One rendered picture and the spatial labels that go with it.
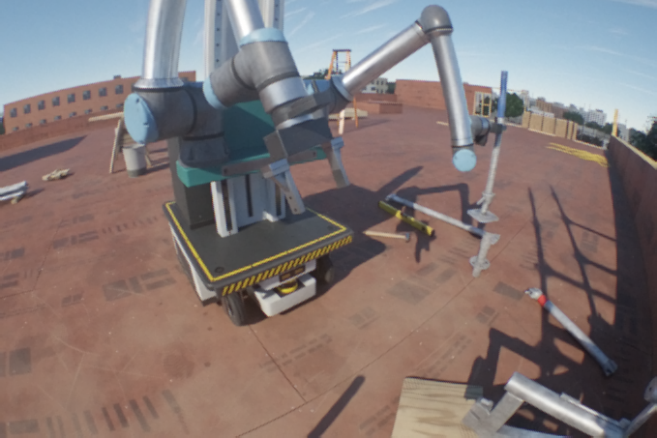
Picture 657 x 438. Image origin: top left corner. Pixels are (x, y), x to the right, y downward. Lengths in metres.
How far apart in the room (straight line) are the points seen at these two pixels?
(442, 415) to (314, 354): 0.53
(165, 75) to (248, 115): 0.45
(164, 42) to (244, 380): 1.11
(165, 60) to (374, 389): 1.22
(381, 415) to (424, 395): 0.16
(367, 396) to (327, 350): 0.26
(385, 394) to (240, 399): 0.50
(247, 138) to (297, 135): 0.66
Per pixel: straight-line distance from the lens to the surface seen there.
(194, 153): 0.96
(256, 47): 0.56
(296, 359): 1.16
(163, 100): 0.82
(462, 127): 1.10
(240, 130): 1.15
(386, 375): 1.14
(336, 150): 0.60
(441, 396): 1.11
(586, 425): 0.77
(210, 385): 1.14
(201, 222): 1.41
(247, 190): 1.32
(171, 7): 0.84
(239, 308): 1.18
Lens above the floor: 0.94
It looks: 21 degrees down
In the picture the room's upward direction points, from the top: 1 degrees clockwise
